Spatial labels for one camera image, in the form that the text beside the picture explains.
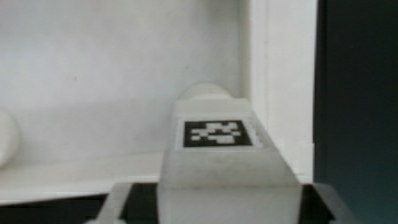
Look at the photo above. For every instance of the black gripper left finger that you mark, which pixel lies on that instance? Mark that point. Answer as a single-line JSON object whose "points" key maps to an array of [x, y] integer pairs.
{"points": [[130, 205]]}

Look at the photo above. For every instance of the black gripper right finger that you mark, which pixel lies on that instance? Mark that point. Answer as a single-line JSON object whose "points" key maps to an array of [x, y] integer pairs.
{"points": [[324, 209]]}

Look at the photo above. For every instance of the white leg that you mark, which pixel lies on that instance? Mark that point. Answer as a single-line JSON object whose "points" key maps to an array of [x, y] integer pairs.
{"points": [[228, 184]]}

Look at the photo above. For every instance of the white square tabletop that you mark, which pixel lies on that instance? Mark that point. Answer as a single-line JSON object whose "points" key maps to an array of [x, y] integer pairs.
{"points": [[100, 59]]}

